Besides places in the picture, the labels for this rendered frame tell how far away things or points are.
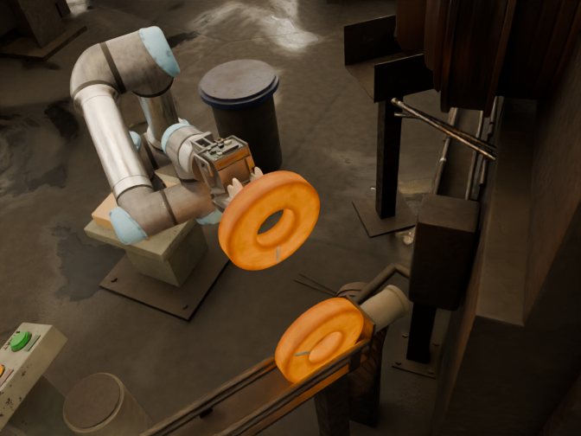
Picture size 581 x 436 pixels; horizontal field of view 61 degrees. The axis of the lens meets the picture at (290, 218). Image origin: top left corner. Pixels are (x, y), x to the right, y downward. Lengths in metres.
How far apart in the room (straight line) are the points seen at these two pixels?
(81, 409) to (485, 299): 0.78
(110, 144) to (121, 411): 0.52
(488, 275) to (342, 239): 1.22
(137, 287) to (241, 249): 1.22
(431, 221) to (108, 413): 0.70
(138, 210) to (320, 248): 1.02
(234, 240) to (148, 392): 1.06
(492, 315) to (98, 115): 0.82
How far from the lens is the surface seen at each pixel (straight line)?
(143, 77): 1.19
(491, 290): 0.69
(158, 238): 1.61
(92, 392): 1.10
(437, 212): 0.86
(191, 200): 0.94
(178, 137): 0.91
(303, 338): 0.74
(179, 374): 1.66
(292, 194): 0.67
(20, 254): 2.27
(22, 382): 1.09
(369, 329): 0.83
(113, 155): 1.03
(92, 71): 1.16
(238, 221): 0.65
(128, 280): 1.92
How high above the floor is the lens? 1.41
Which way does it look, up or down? 46 degrees down
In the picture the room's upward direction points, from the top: 9 degrees counter-clockwise
